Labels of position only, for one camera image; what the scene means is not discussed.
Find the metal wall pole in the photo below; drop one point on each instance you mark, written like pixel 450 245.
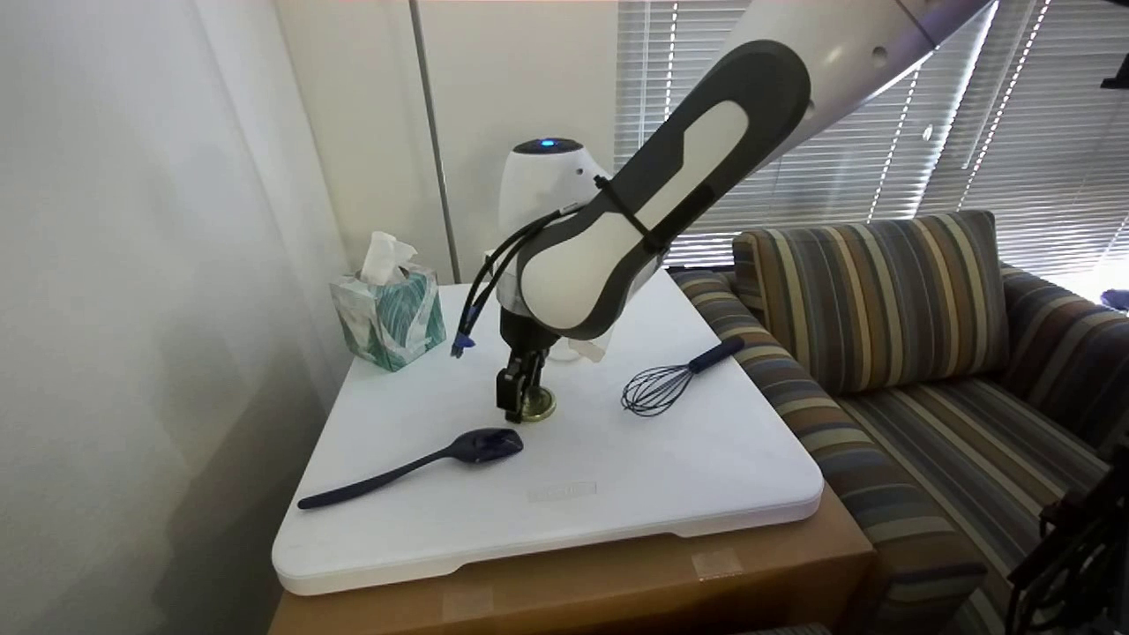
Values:
pixel 433 142

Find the wooden table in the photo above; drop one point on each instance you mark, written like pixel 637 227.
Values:
pixel 646 584

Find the white window blinds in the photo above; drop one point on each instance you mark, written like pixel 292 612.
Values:
pixel 1036 154

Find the white table board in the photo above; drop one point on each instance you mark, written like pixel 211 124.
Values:
pixel 656 470

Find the teal patterned tissue box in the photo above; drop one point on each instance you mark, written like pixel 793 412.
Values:
pixel 394 311

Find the black metal stand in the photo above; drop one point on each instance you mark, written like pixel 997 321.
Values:
pixel 1077 551

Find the black plastic spoon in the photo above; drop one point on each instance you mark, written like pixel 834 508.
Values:
pixel 476 445

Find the black wall mount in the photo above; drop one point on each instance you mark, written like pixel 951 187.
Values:
pixel 1116 71

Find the gold metal jar lid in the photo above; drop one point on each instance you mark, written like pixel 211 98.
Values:
pixel 540 412

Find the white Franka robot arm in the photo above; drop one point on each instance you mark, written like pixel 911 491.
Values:
pixel 693 154

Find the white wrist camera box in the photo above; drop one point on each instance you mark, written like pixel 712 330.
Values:
pixel 586 352

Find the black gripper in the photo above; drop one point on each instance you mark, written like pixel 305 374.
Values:
pixel 526 339

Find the striped sofa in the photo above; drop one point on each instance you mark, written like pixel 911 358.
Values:
pixel 894 306

